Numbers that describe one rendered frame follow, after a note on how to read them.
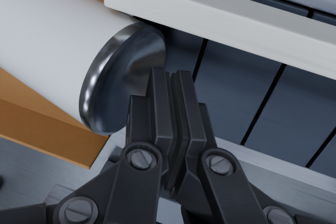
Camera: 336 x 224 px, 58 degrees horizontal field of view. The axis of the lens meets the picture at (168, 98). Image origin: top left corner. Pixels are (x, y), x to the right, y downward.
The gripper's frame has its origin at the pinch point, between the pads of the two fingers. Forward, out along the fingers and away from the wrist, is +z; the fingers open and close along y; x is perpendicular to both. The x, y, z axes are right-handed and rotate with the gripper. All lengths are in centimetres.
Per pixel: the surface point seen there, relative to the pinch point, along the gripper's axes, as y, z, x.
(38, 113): -8.5, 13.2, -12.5
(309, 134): 8.2, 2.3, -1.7
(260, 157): 6.8, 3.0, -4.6
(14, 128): -10.0, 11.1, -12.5
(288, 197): 13.6, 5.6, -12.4
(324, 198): 15.9, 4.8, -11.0
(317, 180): 10.2, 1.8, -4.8
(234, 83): 3.8, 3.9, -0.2
